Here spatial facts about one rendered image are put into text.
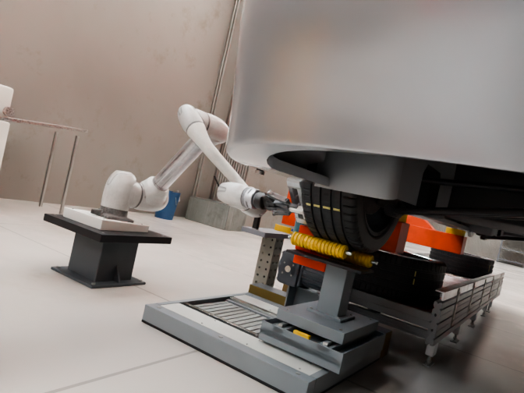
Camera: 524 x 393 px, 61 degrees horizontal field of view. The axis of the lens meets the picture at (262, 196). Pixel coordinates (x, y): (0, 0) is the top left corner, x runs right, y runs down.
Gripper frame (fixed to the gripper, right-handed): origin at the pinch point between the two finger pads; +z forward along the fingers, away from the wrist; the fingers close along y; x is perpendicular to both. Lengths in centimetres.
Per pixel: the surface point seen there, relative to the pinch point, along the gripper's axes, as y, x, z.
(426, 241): -187, 177, -5
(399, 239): -51, 44, 24
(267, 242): -74, 36, -58
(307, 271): -54, 11, -12
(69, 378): 7, -97, -23
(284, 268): -54, 7, -24
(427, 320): -81, 25, 44
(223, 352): -29, -55, -8
